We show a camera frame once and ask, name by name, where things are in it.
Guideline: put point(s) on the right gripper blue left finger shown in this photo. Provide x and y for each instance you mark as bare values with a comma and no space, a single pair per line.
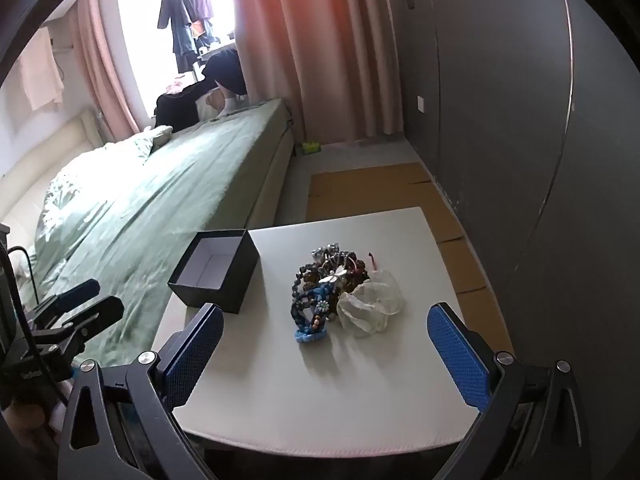
185,355

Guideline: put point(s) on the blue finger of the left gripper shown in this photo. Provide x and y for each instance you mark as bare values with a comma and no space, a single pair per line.
55,306
81,327

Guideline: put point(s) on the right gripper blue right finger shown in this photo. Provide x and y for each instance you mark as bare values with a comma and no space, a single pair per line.
469,360

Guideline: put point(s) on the white organza pouch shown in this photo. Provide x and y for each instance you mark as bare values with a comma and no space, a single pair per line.
367,309

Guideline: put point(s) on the black square jewelry box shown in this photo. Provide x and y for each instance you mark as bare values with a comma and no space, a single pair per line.
216,268

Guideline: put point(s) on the bed with green sheet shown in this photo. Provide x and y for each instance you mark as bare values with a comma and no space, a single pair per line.
207,177

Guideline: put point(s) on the green white duvet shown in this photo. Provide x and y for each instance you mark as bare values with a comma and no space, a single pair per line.
85,189

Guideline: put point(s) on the beige headboard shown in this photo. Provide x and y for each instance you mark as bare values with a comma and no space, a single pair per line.
24,186

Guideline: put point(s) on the pink curtain left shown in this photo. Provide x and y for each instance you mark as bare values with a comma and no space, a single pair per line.
96,64

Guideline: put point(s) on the pink curtain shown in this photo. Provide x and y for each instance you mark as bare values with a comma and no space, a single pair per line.
96,64
333,63

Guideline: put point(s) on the pink hanging cloth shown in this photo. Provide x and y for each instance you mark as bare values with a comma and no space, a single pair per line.
41,80

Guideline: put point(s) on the green object on floor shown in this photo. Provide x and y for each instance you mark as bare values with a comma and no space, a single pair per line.
308,148

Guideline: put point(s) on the dark hanging clothes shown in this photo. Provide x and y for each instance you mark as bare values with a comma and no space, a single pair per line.
179,15

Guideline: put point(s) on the pink curtain right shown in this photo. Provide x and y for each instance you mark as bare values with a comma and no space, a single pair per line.
333,63

